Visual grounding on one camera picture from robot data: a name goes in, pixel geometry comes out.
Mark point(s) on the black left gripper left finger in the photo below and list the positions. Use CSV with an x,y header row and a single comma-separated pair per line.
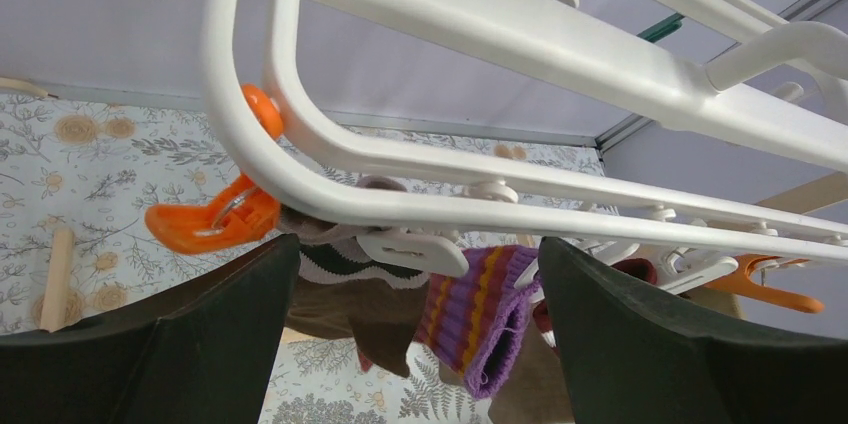
x,y
199,352

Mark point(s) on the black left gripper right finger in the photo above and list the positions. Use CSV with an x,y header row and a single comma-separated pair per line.
x,y
633,353

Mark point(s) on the dark brown sock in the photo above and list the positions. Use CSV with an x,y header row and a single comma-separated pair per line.
x,y
342,293

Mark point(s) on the cream patterned sock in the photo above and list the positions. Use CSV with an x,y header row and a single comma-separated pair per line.
x,y
715,300

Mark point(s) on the white sock hanger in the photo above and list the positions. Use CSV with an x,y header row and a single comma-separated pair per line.
x,y
560,45

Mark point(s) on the white clothes peg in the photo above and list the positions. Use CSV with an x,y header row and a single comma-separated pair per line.
x,y
427,253

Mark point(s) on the teal clothes peg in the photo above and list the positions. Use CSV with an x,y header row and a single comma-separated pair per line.
x,y
662,29

